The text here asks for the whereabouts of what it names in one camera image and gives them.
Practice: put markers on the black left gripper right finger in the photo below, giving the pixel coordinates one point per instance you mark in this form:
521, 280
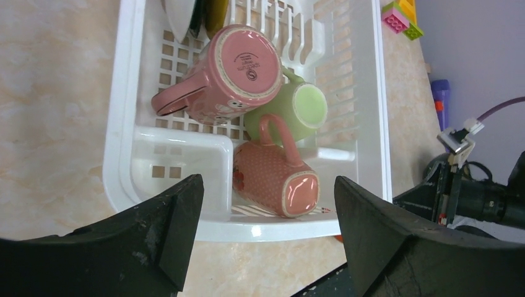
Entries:
392, 252

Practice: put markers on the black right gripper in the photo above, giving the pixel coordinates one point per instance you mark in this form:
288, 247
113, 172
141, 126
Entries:
443, 195

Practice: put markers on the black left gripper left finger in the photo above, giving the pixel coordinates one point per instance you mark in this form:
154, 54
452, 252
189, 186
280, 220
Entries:
141, 251

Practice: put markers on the orange saucer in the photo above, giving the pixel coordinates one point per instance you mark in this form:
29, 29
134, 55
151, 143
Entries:
338, 238

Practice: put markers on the pink mug white interior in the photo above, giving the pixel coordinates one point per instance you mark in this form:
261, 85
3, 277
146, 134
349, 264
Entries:
270, 172

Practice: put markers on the light green mug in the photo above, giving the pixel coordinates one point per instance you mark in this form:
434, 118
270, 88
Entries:
300, 104

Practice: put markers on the pink patterned mug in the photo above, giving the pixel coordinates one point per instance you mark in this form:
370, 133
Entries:
238, 71

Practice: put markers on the white plate green patterned rim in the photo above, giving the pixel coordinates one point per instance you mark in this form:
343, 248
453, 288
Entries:
179, 13

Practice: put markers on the yellow patterned plate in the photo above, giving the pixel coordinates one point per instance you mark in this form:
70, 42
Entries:
215, 15

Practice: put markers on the black glossy plate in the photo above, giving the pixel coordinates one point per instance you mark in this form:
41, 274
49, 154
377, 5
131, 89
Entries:
197, 18

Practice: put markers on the white plastic dish rack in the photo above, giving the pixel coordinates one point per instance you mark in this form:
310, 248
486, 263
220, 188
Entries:
336, 45

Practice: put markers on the pink green toy brick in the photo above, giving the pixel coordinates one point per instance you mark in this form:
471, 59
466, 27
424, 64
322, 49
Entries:
394, 18

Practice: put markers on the yellow triangle toy block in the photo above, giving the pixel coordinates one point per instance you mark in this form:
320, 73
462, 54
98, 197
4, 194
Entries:
409, 9

